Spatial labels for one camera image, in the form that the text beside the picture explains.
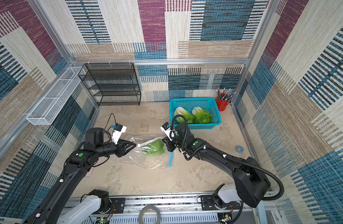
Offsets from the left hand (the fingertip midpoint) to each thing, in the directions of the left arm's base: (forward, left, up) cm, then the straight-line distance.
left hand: (134, 144), depth 73 cm
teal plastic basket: (+51, -33, -22) cm, 65 cm away
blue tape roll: (+7, -64, -21) cm, 68 cm away
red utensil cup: (+40, -58, -13) cm, 72 cm away
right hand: (+6, -16, -7) cm, 19 cm away
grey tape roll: (-25, -7, -19) cm, 32 cm away
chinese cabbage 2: (+27, -33, -13) cm, 44 cm away
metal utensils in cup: (+47, -61, -10) cm, 78 cm away
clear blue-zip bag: (-1, -5, -20) cm, 20 cm away
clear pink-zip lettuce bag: (+2, -10, -7) cm, 12 cm away
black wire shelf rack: (+54, +26, -1) cm, 60 cm away
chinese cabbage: (+27, -40, -11) cm, 50 cm away
